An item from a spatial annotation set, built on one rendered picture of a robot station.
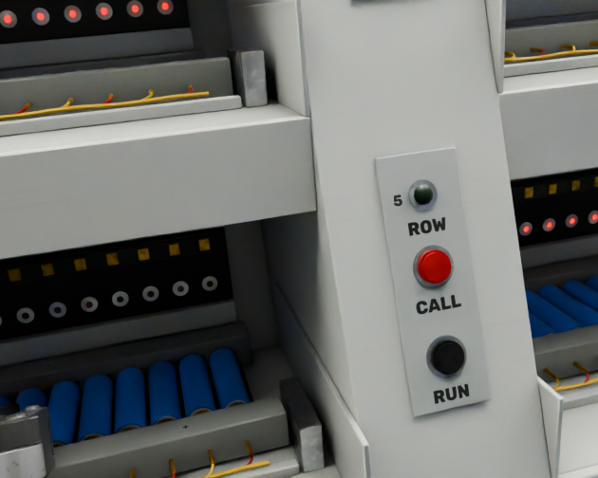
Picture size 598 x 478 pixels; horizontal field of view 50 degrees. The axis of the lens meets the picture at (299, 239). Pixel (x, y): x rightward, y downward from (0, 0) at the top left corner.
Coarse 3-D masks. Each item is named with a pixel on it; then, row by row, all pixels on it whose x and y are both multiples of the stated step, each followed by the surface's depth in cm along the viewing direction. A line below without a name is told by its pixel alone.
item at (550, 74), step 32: (512, 0) 49; (544, 0) 50; (576, 0) 51; (512, 32) 38; (544, 32) 38; (576, 32) 39; (512, 64) 36; (544, 64) 36; (576, 64) 37; (512, 96) 31; (544, 96) 31; (576, 96) 32; (512, 128) 31; (544, 128) 32; (576, 128) 32; (512, 160) 32; (544, 160) 32; (576, 160) 33
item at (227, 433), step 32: (192, 416) 35; (224, 416) 35; (256, 416) 35; (64, 448) 33; (96, 448) 33; (128, 448) 33; (160, 448) 33; (192, 448) 34; (224, 448) 34; (256, 448) 35
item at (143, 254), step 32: (32, 256) 42; (64, 256) 42; (96, 256) 42; (128, 256) 42; (160, 256) 43; (192, 256) 44; (224, 256) 44; (0, 288) 41; (32, 288) 42; (64, 288) 42; (96, 288) 43; (128, 288) 43; (160, 288) 44; (192, 288) 45; (224, 288) 45; (32, 320) 42; (64, 320) 43; (96, 320) 44
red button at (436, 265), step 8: (424, 256) 29; (432, 256) 29; (440, 256) 29; (424, 264) 29; (432, 264) 29; (440, 264) 29; (448, 264) 29; (424, 272) 29; (432, 272) 29; (440, 272) 29; (448, 272) 29; (424, 280) 29; (432, 280) 29; (440, 280) 29
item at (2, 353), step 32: (128, 320) 44; (160, 320) 44; (192, 320) 45; (224, 320) 45; (288, 320) 41; (0, 352) 42; (32, 352) 42; (64, 352) 43; (256, 352) 46; (288, 352) 44; (256, 384) 42; (288, 384) 37; (320, 384) 35; (288, 416) 36; (320, 416) 36; (352, 416) 30; (288, 448) 36; (320, 448) 33; (352, 448) 30
